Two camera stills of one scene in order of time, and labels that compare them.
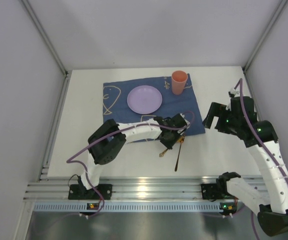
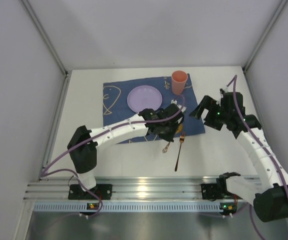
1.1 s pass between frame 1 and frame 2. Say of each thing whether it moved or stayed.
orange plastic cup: stayed
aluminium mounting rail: stayed
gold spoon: moved
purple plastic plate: stayed
